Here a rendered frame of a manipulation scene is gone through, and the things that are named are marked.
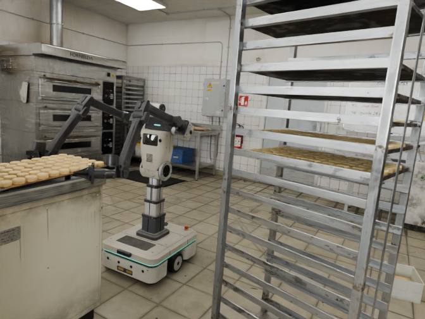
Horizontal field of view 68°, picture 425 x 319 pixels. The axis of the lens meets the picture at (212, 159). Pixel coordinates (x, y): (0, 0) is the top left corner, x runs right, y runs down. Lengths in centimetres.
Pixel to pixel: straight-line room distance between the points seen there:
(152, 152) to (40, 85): 307
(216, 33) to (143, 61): 189
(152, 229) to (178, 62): 473
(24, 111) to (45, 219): 384
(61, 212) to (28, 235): 18
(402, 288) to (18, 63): 536
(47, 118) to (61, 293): 367
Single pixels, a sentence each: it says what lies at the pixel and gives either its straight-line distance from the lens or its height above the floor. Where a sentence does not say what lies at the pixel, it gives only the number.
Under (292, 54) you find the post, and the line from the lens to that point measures 177.
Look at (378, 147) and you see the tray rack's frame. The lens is 109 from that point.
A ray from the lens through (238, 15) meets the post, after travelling 142.
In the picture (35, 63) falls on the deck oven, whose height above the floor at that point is 174.
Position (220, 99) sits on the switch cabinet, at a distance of 596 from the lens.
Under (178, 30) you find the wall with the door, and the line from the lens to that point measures 695.
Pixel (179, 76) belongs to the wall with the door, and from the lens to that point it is 675.
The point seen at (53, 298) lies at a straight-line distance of 195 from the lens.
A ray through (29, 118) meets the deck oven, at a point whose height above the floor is 97.
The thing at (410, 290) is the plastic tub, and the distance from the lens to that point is 295.
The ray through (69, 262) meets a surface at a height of 46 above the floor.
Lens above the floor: 133
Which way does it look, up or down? 9 degrees down
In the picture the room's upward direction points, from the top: 4 degrees clockwise
